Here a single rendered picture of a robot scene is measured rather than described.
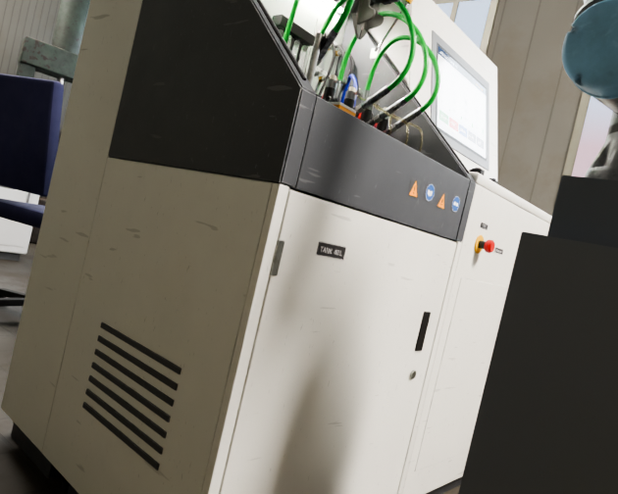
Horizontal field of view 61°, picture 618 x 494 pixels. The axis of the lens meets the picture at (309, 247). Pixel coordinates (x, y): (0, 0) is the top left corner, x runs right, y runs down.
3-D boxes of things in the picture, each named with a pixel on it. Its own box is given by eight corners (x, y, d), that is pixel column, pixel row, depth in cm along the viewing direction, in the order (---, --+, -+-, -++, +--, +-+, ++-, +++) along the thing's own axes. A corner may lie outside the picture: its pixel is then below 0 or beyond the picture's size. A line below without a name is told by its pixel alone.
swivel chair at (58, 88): (72, 307, 306) (115, 115, 303) (123, 339, 263) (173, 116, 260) (-64, 299, 258) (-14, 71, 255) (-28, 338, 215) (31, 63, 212)
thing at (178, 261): (171, 649, 87) (279, 182, 86) (33, 482, 125) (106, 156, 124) (392, 532, 141) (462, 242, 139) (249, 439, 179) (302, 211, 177)
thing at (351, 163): (296, 188, 89) (318, 95, 88) (278, 185, 92) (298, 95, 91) (455, 240, 136) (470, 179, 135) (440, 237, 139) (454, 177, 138)
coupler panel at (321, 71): (301, 119, 158) (325, 17, 157) (293, 119, 160) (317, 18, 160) (329, 131, 168) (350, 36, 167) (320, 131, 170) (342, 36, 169)
